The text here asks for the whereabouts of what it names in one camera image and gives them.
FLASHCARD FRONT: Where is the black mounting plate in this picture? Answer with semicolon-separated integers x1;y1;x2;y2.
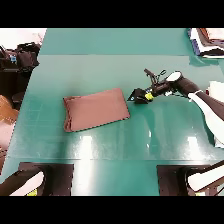
156;163;224;197
18;162;75;197

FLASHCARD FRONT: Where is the brown shirt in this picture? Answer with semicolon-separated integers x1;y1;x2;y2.
62;87;131;133

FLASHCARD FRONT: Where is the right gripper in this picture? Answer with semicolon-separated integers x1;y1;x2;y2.
127;87;156;105

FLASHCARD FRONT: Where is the heap of clothes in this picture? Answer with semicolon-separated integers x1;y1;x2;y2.
186;28;224;60

